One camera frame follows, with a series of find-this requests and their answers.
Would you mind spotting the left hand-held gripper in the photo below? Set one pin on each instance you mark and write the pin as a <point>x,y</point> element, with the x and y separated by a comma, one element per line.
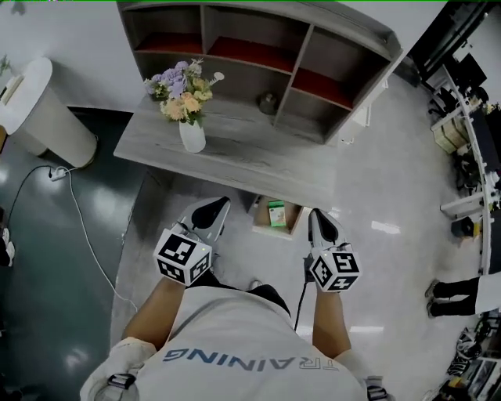
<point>176,250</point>

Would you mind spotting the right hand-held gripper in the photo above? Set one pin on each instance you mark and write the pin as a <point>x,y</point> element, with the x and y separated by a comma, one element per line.
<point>332,270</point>

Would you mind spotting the green box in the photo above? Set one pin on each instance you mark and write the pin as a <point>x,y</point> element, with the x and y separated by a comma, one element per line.
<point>276,214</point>

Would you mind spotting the wooden tray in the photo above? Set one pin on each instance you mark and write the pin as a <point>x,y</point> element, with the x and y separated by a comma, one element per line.
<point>261,217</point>

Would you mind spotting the person's left forearm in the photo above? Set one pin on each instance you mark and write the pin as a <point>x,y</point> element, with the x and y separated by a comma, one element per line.
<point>156,309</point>

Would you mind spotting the person's right forearm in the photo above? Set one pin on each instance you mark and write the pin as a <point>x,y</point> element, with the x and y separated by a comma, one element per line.
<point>330,325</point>

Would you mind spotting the person's white shoe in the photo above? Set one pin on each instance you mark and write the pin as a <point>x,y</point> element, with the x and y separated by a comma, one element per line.
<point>256,284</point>

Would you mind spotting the person's black shorts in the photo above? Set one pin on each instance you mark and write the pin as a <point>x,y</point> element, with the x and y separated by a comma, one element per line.
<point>270,293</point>

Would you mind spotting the white ceramic vase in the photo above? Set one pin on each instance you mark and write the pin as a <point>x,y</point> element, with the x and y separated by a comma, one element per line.
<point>192,137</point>

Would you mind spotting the pastel flower bouquet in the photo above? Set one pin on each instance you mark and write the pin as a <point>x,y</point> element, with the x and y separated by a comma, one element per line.
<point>180,92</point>

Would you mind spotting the small dark round object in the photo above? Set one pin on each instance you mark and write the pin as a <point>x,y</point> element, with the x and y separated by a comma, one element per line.
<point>267,103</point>

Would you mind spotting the person's white t-shirt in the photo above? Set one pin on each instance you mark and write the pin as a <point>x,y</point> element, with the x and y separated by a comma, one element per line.
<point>242,352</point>

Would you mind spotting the grey open shelf unit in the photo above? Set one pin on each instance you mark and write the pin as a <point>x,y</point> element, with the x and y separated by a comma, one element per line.
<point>242,84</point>

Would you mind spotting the white power strip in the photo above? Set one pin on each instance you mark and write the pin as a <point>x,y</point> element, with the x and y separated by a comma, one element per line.
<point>58,173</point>

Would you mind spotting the stack of cardboard boxes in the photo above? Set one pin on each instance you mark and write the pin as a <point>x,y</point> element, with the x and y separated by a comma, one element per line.
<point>450,135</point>

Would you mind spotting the long white office desk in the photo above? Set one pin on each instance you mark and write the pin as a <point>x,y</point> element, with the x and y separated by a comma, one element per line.
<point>482,164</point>

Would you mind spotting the black office chair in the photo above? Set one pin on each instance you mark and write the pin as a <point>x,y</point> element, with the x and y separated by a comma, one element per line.
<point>444,103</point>

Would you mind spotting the white cylindrical bin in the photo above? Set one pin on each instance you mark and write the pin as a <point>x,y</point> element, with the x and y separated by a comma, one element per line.
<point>51,117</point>

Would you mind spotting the white storage rack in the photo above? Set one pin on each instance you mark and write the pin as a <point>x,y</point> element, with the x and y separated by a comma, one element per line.
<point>483,372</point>

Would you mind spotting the black glass door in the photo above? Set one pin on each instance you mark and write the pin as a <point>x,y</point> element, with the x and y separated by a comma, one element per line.
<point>442,35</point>

